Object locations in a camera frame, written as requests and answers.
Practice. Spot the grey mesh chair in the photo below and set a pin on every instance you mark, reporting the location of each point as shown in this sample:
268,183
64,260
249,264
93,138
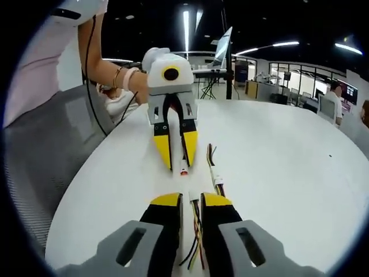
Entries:
43,161

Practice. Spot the dark standing board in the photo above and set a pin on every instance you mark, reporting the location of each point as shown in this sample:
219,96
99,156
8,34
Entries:
241,72

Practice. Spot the person in pink shirt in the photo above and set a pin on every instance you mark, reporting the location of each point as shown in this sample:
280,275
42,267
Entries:
37,66

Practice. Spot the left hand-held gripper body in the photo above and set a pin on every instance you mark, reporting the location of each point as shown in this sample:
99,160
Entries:
161,62

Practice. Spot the person's left hand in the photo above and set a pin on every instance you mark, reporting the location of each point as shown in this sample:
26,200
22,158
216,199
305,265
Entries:
141,85

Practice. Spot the folding-leg background table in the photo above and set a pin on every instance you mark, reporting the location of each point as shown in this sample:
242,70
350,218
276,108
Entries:
209,78

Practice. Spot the ceiling light strip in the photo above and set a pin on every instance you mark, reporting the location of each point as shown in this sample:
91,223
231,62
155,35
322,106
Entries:
347,48
186,29
245,52
285,44

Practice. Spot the dark wall screen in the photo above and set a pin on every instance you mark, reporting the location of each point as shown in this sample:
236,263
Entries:
350,93

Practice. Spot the black stand pole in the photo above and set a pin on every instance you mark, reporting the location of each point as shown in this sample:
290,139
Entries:
229,57

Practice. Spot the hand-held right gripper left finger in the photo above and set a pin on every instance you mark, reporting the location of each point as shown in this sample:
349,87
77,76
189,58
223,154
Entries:
161,219

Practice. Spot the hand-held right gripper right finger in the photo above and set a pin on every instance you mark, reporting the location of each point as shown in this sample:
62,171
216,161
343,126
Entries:
222,219

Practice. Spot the tilted monitor screen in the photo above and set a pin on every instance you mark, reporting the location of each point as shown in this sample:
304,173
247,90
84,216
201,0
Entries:
222,49

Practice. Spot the pink wristband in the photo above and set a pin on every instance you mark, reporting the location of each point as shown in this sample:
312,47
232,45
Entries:
128,76

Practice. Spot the wooden cabinet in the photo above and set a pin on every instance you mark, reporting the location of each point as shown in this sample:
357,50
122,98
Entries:
251,88

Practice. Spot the pale cloth bundle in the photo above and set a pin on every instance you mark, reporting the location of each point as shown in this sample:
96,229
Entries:
119,104

